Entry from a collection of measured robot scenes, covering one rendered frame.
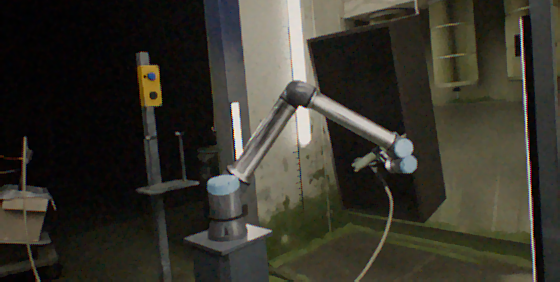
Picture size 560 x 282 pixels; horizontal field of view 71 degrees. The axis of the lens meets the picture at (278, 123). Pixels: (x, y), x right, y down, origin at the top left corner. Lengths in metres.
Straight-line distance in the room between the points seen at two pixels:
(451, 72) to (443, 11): 0.48
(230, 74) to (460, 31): 1.81
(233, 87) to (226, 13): 0.51
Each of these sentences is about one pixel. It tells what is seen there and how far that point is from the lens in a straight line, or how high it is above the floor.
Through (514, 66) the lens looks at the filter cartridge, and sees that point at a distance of 3.27.
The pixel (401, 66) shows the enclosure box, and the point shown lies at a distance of 2.31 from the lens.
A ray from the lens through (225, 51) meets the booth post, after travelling 2.78.
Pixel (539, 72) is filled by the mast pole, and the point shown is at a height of 1.27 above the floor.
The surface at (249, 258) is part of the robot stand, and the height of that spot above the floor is 0.55.
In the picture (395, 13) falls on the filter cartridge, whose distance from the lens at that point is 3.72.
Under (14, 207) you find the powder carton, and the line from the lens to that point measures 3.62.
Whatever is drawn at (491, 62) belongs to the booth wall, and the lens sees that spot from 3.71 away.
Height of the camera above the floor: 1.25
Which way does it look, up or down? 3 degrees down
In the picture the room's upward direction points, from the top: 5 degrees counter-clockwise
